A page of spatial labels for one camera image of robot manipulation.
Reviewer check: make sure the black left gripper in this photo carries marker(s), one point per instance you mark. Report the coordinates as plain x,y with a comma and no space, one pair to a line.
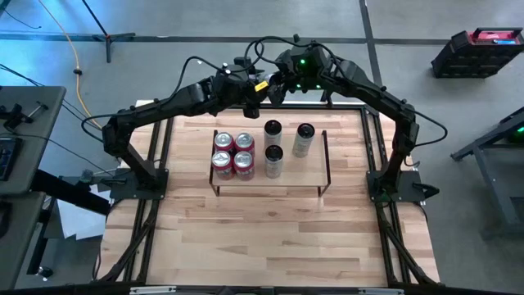
250,111

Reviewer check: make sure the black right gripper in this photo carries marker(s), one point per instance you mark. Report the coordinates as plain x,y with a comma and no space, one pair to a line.
278,97

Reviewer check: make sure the red Fanta soda can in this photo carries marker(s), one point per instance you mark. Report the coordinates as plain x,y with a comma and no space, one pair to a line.
223,140
221,159
242,159
244,140

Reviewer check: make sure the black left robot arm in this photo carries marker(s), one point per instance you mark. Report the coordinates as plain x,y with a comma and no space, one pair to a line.
163,107

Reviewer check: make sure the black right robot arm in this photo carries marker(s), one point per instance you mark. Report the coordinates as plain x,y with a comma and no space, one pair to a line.
368,94

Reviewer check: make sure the wooden shelf with black legs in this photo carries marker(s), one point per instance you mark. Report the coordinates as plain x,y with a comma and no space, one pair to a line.
303,172

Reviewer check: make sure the yellow tape label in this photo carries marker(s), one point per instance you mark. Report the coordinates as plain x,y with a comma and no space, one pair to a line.
261,86

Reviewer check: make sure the black floor tape strip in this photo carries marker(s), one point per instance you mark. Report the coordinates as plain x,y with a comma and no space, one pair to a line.
368,37

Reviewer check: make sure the black tripod stand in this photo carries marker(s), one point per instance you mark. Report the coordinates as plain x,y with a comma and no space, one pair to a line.
107,39

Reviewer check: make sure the black and red tool case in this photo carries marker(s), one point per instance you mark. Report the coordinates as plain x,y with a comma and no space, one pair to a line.
471,57

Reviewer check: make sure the grey clamp knob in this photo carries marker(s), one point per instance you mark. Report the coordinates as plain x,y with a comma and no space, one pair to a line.
86,176

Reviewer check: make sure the black support beam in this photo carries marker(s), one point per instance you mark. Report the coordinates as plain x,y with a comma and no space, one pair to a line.
69,192

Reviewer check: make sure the white sheet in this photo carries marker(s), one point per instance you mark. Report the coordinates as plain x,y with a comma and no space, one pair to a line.
78,223

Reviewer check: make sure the grey metal strip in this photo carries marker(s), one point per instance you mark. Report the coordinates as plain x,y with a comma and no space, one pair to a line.
151,290
380,291

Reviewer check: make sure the grey desk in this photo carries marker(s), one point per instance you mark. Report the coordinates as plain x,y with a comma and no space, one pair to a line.
37,155
24,229

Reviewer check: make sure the grey metal cart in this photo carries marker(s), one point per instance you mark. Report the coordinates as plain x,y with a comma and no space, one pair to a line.
499,176

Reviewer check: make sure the black keyboard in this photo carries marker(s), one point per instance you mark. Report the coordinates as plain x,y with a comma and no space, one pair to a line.
5,160

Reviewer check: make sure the black round caster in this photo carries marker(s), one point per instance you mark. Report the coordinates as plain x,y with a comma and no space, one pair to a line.
46,272

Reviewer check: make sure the black aluminium table frame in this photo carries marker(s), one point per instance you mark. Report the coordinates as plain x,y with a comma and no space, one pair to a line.
311,106

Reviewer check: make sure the black frame bracket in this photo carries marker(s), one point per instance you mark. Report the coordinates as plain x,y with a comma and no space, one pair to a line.
326,101

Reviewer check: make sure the black clamp mount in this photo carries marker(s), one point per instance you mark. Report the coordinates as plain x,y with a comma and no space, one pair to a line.
14,116

